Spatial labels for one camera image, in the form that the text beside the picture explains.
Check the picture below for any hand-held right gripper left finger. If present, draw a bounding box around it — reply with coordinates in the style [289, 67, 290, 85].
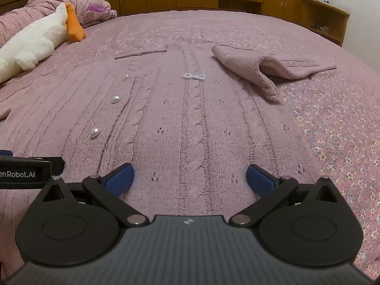
[41, 163, 149, 228]

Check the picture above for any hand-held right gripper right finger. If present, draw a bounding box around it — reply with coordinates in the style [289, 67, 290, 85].
[231, 163, 342, 228]

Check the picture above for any pink knit cardigan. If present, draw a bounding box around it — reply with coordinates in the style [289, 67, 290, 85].
[0, 43, 338, 274]

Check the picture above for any pink floral bedsheet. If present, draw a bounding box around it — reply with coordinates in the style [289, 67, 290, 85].
[0, 10, 380, 280]

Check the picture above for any white goose plush toy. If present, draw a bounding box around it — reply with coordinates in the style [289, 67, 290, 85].
[0, 2, 87, 84]

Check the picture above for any purple plush toy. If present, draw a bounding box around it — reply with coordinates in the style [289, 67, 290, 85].
[87, 0, 112, 13]

